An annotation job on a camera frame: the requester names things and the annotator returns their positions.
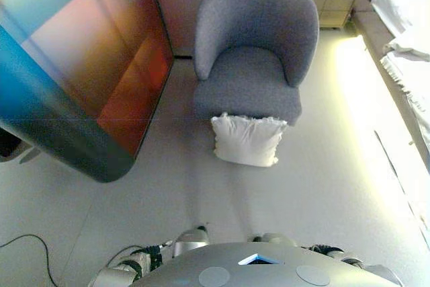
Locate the white bed sheet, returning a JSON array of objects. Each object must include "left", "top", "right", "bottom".
[{"left": 370, "top": 0, "right": 430, "bottom": 53}]

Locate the silver robot torso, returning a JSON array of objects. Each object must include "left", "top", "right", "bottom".
[{"left": 130, "top": 242, "right": 404, "bottom": 287}]

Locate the dark right robot hand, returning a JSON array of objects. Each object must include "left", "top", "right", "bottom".
[{"left": 307, "top": 243, "right": 345, "bottom": 258}]

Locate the white fringed blanket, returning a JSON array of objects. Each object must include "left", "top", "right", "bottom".
[{"left": 380, "top": 38, "right": 430, "bottom": 147}]

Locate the silver right robot foot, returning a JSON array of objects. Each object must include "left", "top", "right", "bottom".
[{"left": 247, "top": 231, "right": 298, "bottom": 248}]

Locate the large glossy screen panel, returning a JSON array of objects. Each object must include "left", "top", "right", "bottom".
[{"left": 0, "top": 0, "right": 176, "bottom": 184}]

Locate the dark left robot hand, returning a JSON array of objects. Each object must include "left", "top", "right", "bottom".
[{"left": 143, "top": 240, "right": 174, "bottom": 272}]

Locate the beige upholstered bed frame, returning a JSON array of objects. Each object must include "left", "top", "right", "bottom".
[{"left": 350, "top": 0, "right": 430, "bottom": 180}]

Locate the light wooden nightstand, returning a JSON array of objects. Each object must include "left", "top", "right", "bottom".
[{"left": 300, "top": 0, "right": 359, "bottom": 31}]

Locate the black floor cable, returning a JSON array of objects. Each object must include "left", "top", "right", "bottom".
[{"left": 0, "top": 234, "right": 60, "bottom": 287}]

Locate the white frilled cushion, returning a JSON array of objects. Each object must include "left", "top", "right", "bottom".
[{"left": 210, "top": 112, "right": 290, "bottom": 169}]

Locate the grey upholstered armchair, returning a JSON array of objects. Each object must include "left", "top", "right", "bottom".
[{"left": 192, "top": 0, "right": 320, "bottom": 127}]

